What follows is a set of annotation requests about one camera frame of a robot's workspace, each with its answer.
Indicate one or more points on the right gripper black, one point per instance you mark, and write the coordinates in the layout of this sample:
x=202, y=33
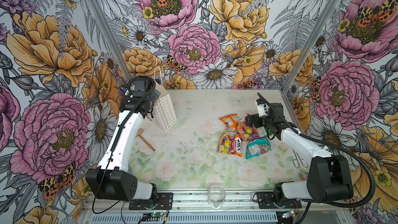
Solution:
x=256, y=117

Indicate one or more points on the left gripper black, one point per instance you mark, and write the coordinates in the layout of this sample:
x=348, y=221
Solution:
x=155, y=94

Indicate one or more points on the Fox's candy packet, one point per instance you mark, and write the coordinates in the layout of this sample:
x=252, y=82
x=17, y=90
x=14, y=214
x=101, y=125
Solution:
x=246, y=132
x=230, y=143

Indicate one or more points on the white printed paper bag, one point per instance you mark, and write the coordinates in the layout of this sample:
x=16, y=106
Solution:
x=163, y=113

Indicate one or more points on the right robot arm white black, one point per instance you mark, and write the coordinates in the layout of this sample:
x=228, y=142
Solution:
x=327, y=179

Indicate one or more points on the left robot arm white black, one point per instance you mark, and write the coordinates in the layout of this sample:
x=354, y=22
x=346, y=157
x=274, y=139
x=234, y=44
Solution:
x=111, y=180

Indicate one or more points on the green snack packet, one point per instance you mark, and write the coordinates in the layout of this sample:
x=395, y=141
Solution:
x=262, y=132

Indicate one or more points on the teal snack packet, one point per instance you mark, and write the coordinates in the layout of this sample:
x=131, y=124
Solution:
x=258, y=147

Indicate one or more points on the orange snack packet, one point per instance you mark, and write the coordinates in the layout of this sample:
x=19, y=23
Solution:
x=231, y=121

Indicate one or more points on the clear glass bowl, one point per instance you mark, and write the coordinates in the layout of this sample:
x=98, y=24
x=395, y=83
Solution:
x=216, y=196

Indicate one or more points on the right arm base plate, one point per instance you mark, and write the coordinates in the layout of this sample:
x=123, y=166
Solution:
x=267, y=200

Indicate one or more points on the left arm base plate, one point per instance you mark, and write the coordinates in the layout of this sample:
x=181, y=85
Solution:
x=163, y=202

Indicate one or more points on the aluminium front rail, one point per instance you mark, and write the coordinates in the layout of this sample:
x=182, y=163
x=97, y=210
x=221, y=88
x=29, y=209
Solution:
x=193, y=207

